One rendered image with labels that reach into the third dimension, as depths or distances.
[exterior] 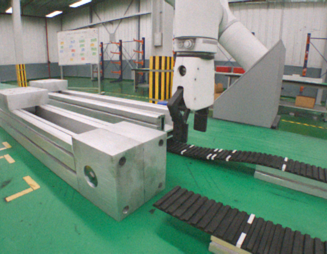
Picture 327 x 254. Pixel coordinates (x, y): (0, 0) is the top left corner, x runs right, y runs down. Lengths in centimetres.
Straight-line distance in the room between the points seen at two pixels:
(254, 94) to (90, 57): 564
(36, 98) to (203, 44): 44
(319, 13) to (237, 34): 734
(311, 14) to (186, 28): 779
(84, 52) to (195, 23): 594
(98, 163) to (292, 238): 23
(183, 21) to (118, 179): 28
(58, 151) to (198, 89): 26
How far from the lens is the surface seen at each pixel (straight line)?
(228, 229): 23
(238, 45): 83
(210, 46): 38
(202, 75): 38
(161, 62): 366
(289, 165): 39
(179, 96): 36
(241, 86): 72
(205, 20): 38
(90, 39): 616
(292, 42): 796
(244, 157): 39
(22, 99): 60
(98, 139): 27
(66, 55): 668
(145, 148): 26
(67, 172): 34
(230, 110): 74
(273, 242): 23
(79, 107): 65
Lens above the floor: 97
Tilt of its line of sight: 18 degrees down
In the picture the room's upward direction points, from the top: 1 degrees clockwise
